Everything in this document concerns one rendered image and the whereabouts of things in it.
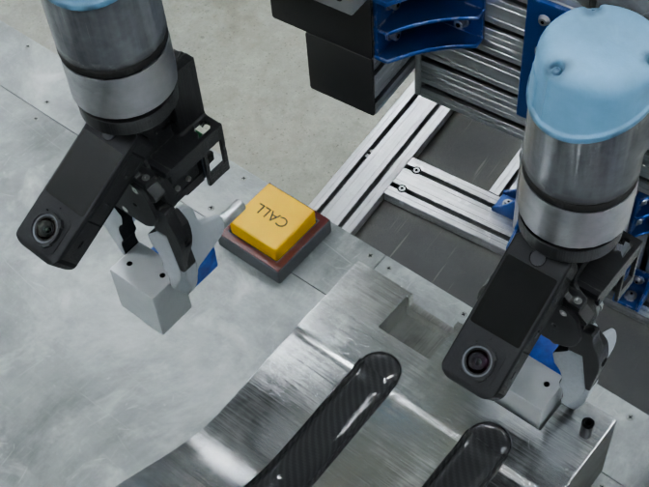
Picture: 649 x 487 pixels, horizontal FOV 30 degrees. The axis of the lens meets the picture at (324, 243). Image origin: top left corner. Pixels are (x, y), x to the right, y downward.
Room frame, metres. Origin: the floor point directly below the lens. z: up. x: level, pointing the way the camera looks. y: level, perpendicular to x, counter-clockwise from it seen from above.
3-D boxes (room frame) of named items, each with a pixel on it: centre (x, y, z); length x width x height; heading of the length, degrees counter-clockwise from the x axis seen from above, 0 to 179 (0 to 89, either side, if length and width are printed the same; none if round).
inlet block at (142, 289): (0.62, 0.11, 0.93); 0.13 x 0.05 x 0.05; 136
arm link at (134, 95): (0.61, 0.13, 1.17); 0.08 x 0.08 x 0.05
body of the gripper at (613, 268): (0.50, -0.17, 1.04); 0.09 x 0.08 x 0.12; 137
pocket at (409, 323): (0.55, -0.07, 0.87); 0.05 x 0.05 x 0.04; 46
